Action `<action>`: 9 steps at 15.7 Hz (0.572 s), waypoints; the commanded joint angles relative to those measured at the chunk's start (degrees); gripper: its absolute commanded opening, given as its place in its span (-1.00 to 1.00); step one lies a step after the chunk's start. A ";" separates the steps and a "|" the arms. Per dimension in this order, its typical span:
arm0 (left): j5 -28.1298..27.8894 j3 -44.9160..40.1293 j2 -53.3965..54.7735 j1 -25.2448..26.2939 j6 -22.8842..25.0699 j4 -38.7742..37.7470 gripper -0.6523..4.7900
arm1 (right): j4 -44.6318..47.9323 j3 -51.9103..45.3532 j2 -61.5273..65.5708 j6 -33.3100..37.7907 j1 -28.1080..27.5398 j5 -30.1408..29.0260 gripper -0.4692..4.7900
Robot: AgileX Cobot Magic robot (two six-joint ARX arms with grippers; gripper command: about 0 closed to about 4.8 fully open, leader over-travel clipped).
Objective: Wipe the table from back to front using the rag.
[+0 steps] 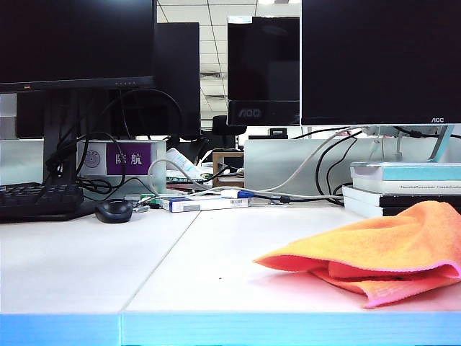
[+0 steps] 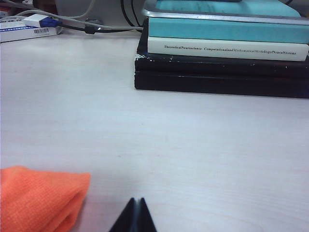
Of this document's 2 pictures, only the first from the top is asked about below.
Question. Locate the orange microfibre rag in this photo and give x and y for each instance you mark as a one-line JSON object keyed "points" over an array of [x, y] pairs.
{"points": [[396, 245]]}

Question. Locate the white blue carton box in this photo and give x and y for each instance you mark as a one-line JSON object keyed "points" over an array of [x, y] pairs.
{"points": [[201, 205]]}

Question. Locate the wide grey desk partition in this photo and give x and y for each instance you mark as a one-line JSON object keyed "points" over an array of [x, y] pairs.
{"points": [[273, 162]]}

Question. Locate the green cover magazine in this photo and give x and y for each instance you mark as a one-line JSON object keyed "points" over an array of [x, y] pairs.
{"points": [[180, 179]]}

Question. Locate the white printed tube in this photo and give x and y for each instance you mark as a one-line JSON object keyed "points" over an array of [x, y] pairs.
{"points": [[178, 158]]}

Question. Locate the small black box white label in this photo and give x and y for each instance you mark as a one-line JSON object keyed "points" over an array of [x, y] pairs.
{"points": [[278, 132]]}

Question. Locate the small green white packet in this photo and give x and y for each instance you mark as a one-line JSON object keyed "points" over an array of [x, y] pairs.
{"points": [[147, 197]]}

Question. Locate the purple name plate holder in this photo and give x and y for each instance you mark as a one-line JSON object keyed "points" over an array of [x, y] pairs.
{"points": [[127, 158]]}

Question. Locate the AOC monitor glossy black bezel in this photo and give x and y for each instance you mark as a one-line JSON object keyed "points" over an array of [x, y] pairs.
{"points": [[263, 65]]}

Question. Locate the black computer mouse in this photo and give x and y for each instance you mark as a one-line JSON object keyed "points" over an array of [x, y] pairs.
{"points": [[113, 210]]}

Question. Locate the white spine book small text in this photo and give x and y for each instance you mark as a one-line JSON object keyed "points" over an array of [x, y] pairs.
{"points": [[396, 187]]}

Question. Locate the black monitor stand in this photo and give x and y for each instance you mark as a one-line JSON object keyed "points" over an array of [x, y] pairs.
{"points": [[59, 119]]}

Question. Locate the large AOC monitor silver edge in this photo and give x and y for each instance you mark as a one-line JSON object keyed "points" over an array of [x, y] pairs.
{"points": [[378, 54]]}

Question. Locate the teal spine book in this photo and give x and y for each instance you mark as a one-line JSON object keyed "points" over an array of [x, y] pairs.
{"points": [[421, 172]]}

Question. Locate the black keyboard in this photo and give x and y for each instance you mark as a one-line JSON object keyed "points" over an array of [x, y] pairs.
{"points": [[29, 202]]}

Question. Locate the black monitor thin bezel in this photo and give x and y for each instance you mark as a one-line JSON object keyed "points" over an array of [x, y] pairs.
{"points": [[72, 36]]}

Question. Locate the silver teal monitor stand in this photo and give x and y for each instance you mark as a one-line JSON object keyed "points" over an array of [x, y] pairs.
{"points": [[441, 144]]}

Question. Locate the narrow grey desk partition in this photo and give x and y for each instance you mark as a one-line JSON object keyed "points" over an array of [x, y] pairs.
{"points": [[18, 162]]}

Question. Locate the wooden frame box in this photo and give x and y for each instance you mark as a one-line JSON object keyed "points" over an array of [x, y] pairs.
{"points": [[215, 169]]}

